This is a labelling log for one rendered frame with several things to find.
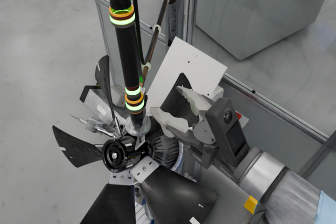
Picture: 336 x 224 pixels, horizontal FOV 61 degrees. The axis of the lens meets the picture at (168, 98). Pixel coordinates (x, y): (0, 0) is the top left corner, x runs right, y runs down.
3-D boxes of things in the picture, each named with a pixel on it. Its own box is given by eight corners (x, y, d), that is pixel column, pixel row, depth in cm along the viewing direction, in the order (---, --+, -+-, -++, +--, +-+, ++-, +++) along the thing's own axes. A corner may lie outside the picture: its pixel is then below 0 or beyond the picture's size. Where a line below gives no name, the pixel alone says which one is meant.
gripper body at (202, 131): (183, 152, 57) (232, 193, 52) (185, 128, 51) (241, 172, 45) (207, 129, 61) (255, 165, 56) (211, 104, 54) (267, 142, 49)
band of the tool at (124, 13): (115, 14, 54) (112, 0, 51) (137, 16, 53) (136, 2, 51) (108, 28, 51) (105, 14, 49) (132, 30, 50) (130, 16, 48)
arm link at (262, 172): (265, 190, 43) (292, 155, 47) (240, 171, 45) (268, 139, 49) (254, 207, 49) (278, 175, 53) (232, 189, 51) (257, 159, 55)
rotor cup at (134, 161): (125, 125, 111) (100, 129, 100) (155, 137, 103) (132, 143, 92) (118, 160, 113) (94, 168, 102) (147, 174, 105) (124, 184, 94)
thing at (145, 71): (168, -14, 108) (168, -17, 107) (172, -13, 107) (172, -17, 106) (136, 95, 74) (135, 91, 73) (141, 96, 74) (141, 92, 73)
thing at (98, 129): (127, 144, 114) (70, 116, 132) (128, 139, 114) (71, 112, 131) (123, 145, 112) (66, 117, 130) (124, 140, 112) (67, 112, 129)
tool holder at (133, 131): (130, 108, 82) (126, 85, 74) (154, 111, 81) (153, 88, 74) (122, 134, 76) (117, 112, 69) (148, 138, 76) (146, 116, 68)
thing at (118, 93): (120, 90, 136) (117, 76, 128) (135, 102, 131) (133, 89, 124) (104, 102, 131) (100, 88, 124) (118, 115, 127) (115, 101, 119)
